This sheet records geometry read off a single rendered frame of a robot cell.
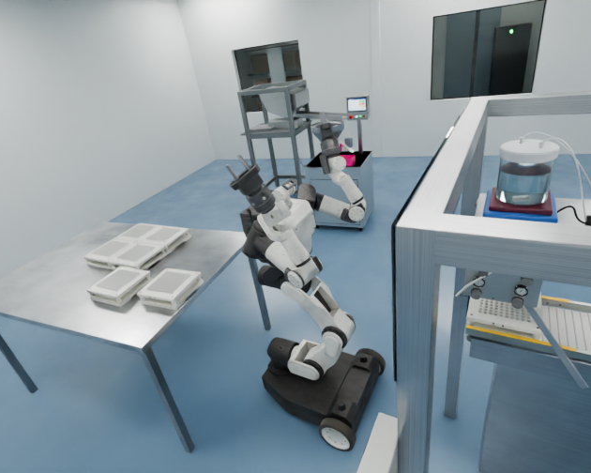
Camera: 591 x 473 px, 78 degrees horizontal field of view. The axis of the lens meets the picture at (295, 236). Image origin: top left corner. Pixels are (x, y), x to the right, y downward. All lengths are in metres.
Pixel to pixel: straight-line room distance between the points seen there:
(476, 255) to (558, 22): 5.82
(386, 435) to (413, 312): 0.38
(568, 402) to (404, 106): 5.22
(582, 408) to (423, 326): 1.24
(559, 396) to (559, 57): 5.14
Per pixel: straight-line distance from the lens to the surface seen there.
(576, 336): 1.71
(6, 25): 5.68
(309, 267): 1.40
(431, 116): 6.39
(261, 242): 1.53
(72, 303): 2.44
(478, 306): 1.62
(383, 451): 0.94
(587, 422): 1.90
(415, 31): 6.27
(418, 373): 0.75
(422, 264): 0.60
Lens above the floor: 1.97
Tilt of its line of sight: 28 degrees down
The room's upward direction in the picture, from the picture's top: 9 degrees counter-clockwise
